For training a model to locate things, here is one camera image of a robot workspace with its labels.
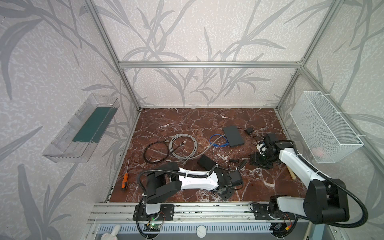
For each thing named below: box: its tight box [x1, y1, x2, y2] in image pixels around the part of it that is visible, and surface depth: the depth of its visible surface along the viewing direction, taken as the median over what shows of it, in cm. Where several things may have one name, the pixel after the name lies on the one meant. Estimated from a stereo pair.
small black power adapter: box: [245, 127, 254, 134], surface depth 107 cm
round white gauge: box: [196, 224, 207, 239], surface depth 70 cm
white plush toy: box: [101, 224, 121, 240], surface depth 67 cm
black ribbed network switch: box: [197, 154, 217, 171], surface depth 94 cm
